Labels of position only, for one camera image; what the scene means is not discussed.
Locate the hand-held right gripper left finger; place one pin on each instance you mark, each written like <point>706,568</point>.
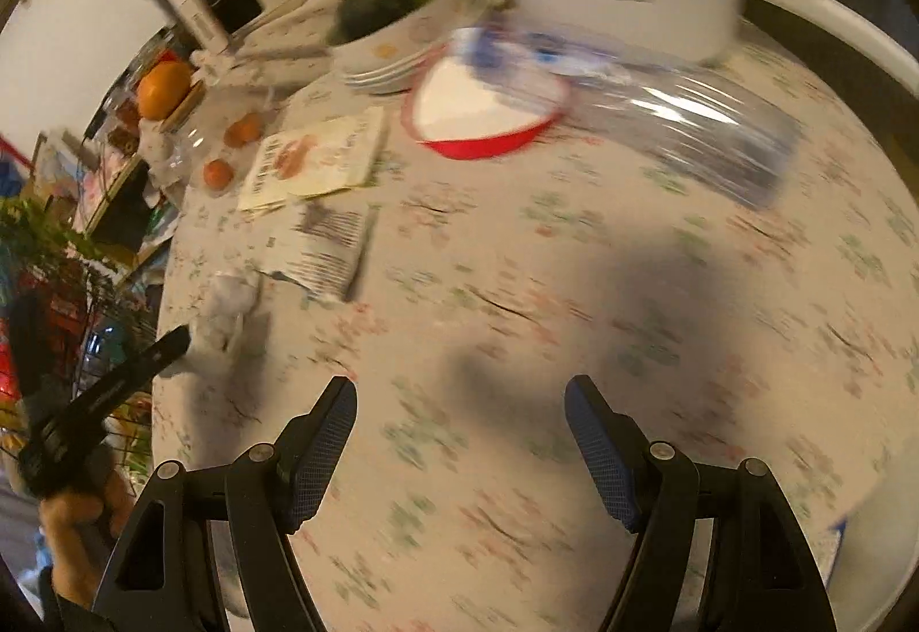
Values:
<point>323,452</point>

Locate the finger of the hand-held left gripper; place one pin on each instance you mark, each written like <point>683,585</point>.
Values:
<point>136,373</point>

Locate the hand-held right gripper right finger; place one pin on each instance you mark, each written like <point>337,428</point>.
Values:
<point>603,452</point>

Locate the white tissue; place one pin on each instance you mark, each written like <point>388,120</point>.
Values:
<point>226,316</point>

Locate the grey white printed packet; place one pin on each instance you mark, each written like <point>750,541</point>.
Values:
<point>323,244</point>

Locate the beige paper packet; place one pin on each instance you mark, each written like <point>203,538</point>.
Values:
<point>316,154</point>

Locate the white plastic bin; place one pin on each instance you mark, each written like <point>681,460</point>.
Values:
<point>879,553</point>

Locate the clear plastic bottle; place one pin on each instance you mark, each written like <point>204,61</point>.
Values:
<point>689,122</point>

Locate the red white paper bowl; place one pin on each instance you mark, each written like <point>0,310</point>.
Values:
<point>481,108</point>

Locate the person's left hand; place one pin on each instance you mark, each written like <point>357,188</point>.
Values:
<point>72,531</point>

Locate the green plant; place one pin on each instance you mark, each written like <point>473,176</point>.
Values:
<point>50,244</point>

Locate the small orange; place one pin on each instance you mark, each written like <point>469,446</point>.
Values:
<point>243,129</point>
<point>217,174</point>

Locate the glass jar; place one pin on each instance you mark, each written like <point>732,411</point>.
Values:
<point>194,143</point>

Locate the large orange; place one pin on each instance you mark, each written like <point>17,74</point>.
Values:
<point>164,90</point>

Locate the dark green squash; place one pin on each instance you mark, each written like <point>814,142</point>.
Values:
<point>384,3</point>

